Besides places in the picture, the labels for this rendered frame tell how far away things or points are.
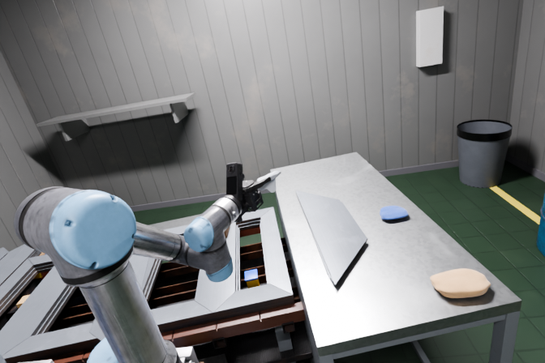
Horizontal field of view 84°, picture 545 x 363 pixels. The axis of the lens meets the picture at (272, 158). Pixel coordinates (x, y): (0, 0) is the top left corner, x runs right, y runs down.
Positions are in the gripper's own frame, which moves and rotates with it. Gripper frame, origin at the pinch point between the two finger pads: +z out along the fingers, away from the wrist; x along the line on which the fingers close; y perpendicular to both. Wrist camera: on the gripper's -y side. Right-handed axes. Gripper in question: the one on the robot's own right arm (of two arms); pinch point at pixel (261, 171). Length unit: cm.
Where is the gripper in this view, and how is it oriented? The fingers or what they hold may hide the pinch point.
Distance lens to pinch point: 102.4
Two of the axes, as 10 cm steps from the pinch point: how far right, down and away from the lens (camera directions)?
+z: 4.6, -4.0, 7.9
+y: 2.9, 9.1, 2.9
